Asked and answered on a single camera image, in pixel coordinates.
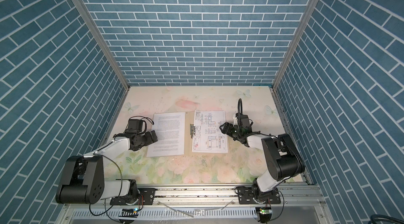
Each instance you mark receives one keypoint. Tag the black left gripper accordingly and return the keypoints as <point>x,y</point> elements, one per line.
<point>150,139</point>

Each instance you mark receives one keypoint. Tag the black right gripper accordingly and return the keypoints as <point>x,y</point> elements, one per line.
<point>229,126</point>

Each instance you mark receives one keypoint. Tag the white printed text sheet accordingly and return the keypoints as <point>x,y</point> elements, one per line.
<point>170,131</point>

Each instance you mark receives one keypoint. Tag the white technical drawing sheet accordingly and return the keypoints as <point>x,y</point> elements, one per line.
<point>207,136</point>

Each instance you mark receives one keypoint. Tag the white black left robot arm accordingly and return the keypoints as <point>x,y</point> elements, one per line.
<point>83,182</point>

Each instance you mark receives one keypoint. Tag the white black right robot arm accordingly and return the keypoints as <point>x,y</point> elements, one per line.
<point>282,159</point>

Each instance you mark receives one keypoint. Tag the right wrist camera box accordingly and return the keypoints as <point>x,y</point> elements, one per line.
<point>242,120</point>

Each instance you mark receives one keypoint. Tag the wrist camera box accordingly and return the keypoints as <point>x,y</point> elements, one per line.
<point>136,126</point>
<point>242,120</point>

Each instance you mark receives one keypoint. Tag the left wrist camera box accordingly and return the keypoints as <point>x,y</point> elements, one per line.
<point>136,126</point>

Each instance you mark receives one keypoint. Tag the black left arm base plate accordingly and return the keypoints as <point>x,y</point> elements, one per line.
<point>143,197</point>

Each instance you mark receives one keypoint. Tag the aluminium front rail frame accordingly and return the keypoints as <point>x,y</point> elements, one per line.
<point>291,203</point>

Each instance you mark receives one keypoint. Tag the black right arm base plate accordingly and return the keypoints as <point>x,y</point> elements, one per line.
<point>252,195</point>

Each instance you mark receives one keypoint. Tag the aluminium right corner post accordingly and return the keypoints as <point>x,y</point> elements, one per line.
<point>296,39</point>

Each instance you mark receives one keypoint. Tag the aluminium corner post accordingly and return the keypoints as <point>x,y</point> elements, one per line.
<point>88,20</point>
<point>296,39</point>

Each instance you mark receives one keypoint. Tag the aluminium left corner post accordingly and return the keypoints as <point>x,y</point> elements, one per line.
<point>88,20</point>

